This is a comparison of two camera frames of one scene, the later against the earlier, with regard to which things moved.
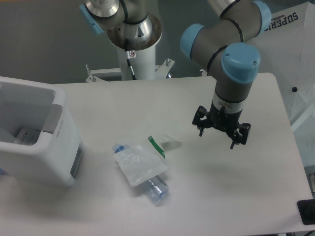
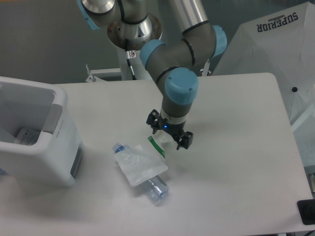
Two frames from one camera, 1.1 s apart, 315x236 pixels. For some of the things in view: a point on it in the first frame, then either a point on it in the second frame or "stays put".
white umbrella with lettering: x=287 y=50 stays put
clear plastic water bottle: x=156 y=189 stays put
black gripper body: x=225 y=122 to x=174 y=130
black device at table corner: x=307 y=209 stays put
